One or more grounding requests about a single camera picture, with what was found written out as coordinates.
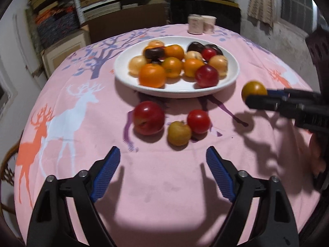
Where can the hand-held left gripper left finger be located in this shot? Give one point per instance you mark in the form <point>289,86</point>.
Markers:
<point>105,177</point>

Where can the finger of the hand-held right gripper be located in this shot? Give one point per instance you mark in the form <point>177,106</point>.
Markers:
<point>264,103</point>
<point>276,92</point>

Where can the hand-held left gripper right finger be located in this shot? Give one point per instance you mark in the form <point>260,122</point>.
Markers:
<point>221,177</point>

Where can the yellow round fruit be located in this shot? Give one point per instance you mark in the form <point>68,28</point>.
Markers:
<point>253,88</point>
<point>137,65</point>
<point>156,43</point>

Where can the large striped pepino melon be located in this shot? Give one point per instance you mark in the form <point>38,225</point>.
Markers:
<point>218,65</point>

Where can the red tomato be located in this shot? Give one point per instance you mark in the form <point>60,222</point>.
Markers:
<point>208,54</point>
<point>198,121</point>

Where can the small yellow green fruit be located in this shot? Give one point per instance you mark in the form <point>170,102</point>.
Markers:
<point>179,133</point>

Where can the red plum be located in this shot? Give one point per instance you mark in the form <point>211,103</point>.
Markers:
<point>207,76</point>
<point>148,117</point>

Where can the dark purple plum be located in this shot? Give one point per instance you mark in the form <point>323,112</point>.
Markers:
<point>217,48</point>
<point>154,53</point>
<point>194,46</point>

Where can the orange tangerine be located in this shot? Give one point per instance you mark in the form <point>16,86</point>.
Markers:
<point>152,76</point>
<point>191,68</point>
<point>174,52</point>
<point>171,67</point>

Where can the white oval plate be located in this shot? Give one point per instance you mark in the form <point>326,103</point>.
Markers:
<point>180,93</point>

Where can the person's right hand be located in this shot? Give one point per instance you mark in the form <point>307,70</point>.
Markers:
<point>317,154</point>

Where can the pink printed tablecloth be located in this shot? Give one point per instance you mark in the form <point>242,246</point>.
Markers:
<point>164,180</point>

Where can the small pepino melon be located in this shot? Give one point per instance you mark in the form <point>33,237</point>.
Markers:
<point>193,55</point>

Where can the woven hanging cloth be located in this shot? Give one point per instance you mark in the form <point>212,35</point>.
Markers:
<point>261,2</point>

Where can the barred window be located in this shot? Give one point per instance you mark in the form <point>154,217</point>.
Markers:
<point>298,2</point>

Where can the paper cup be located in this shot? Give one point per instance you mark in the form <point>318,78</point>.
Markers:
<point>209,24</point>

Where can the black panel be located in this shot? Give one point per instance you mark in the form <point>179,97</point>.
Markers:
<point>221,12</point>

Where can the wicker chair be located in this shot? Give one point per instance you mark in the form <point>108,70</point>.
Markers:
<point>6,175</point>

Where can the pink drink can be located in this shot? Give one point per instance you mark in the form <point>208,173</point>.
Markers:
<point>194,24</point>

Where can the cardboard framed box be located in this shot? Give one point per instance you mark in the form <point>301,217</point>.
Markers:
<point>64,51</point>

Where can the brown cardboard board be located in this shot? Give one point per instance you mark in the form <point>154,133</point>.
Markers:
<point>128,23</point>

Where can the pile of patterned boxes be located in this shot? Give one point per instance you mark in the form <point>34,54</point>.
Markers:
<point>56,20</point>

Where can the white metal shelf rack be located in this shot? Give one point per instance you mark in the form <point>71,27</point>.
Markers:
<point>77,2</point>

